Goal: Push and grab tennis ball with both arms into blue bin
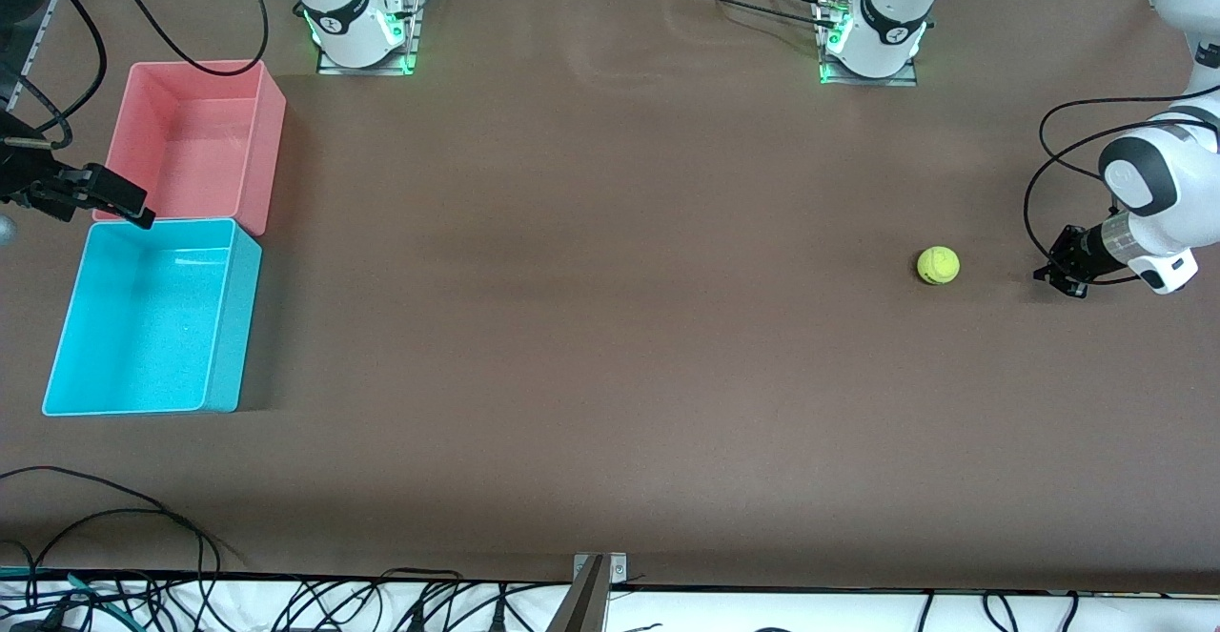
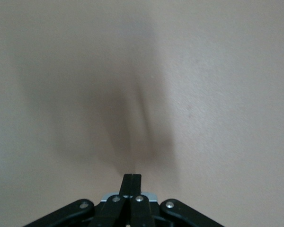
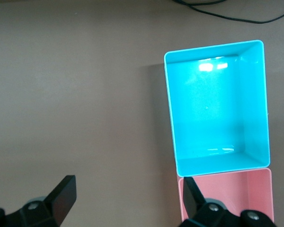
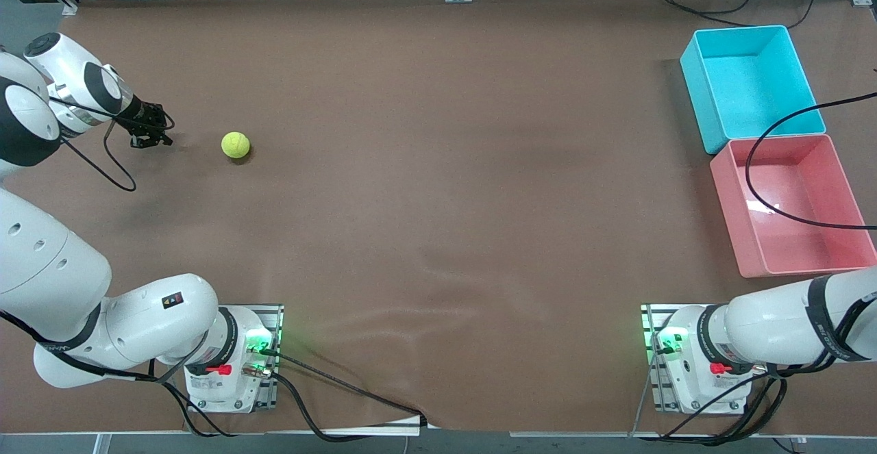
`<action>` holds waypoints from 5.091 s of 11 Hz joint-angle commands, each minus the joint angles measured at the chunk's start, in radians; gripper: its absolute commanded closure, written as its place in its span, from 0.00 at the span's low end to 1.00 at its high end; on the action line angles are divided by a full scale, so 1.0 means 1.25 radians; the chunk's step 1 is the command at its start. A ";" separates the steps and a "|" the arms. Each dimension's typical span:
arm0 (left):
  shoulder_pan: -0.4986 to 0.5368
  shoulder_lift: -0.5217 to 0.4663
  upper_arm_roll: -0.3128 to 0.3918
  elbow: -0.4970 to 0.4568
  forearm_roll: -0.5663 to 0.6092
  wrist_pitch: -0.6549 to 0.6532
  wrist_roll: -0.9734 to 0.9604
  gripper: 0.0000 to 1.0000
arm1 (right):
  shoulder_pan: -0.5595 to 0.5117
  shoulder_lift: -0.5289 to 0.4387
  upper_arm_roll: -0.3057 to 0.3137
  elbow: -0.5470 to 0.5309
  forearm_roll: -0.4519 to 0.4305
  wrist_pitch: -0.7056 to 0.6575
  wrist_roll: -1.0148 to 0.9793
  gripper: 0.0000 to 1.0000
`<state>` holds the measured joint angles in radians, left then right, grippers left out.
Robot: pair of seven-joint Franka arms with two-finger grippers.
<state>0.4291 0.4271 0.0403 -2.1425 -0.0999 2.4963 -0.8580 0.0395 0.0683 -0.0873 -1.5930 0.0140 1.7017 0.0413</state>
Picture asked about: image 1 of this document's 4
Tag pink plastic bin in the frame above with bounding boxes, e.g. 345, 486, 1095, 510
95, 60, 287, 237

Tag brown table mat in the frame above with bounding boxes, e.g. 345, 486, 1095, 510
0, 0, 1220, 595

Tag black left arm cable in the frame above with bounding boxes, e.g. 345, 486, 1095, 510
1024, 86, 1220, 286

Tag teal cable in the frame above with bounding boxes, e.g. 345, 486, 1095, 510
0, 565, 130, 623

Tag grey metal bar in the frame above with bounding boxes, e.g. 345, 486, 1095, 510
545, 556, 611, 632

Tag blue plastic bin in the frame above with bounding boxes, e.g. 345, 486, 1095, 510
42, 217, 263, 417

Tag black looped cable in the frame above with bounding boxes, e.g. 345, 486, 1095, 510
0, 465, 223, 578

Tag yellow-green tennis ball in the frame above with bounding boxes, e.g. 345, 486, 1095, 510
917, 245, 961, 286

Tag long black right arm cable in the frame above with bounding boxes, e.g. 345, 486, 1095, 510
100, 0, 270, 77

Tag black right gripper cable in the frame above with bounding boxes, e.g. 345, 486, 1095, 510
0, 0, 106, 152

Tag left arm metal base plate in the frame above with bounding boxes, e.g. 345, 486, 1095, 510
818, 0, 921, 87

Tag small metal table bracket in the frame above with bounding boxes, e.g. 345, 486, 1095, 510
573, 552, 629, 585

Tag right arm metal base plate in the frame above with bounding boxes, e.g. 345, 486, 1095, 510
316, 0, 422, 75

